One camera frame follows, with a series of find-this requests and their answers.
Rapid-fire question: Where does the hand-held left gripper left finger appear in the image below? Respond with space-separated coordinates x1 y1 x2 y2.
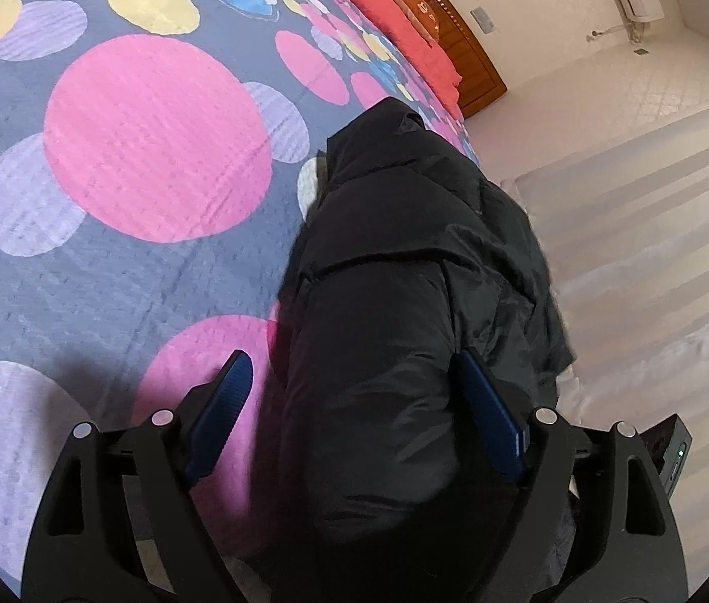
23 349 255 585

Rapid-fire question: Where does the cream curtain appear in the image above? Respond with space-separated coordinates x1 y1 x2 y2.
497 84 709 585

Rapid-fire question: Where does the polka-dot bedspread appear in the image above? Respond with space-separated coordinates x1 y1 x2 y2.
0 0 482 597

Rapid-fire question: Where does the red pillow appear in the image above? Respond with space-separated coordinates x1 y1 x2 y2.
318 0 463 119

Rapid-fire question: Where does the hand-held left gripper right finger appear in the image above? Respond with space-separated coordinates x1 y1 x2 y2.
455 348 687 585

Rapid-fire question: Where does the orange cushion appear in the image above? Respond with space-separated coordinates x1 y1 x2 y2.
383 0 442 45

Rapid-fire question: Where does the wooden headboard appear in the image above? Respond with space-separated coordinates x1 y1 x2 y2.
343 0 509 119

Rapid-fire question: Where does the black puffer jacket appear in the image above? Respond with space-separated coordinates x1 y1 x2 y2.
269 98 578 603

